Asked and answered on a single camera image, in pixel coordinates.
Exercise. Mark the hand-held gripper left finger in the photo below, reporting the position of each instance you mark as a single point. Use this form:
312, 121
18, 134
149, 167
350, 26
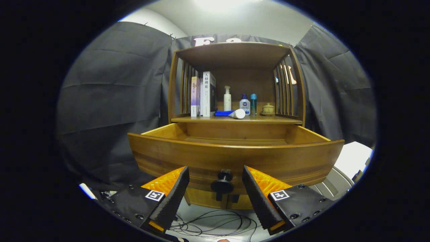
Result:
174, 201

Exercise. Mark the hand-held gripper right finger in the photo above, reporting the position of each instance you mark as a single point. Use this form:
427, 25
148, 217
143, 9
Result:
258, 201

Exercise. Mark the black round drawer knob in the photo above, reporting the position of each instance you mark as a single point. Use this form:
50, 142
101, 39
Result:
222, 184

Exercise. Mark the white green tube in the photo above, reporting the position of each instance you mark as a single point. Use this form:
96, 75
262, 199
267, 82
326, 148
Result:
239, 114

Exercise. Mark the wooden cabinet door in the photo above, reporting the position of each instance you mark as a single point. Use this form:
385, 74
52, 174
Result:
243, 202
201, 198

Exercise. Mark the white grey side cabinet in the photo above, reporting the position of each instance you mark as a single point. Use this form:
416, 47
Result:
352, 158

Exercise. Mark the brown wooden cabinet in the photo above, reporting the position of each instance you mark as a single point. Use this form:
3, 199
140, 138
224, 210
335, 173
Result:
235, 53

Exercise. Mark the yellow lidded teacup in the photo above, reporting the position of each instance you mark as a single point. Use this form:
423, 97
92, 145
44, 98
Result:
268, 109

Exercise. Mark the blue folded cloth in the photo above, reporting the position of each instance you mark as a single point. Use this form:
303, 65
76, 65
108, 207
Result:
221, 113

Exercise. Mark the white bottle blue cap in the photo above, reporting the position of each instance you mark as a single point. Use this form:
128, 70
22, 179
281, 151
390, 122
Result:
245, 106

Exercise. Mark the teal slim bottle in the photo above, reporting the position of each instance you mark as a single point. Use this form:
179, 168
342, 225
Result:
253, 105

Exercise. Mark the white pump bottle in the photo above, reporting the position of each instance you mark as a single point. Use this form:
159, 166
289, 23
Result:
227, 101

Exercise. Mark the purple book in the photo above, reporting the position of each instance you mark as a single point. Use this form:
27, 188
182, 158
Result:
195, 97

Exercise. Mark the white book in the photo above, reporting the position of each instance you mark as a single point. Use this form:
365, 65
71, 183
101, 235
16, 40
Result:
207, 94

